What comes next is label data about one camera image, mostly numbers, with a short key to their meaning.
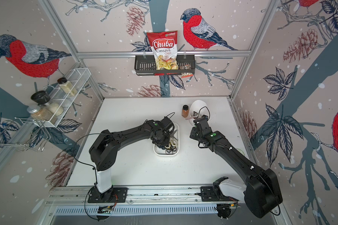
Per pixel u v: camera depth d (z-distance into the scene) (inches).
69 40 33.5
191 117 37.4
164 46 32.0
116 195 28.7
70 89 29.8
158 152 35.1
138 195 29.7
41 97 24.0
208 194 28.7
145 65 37.4
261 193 15.4
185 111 40.1
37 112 23.3
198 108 39.3
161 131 26.4
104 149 19.7
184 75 35.5
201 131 24.5
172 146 34.5
